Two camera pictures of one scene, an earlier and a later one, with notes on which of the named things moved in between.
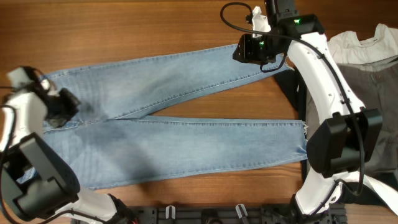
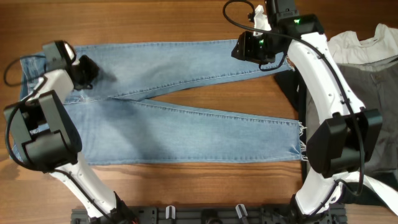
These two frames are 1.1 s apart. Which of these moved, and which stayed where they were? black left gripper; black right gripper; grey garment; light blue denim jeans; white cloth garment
Moved: light blue denim jeans; black left gripper
Stayed: black right gripper; white cloth garment; grey garment
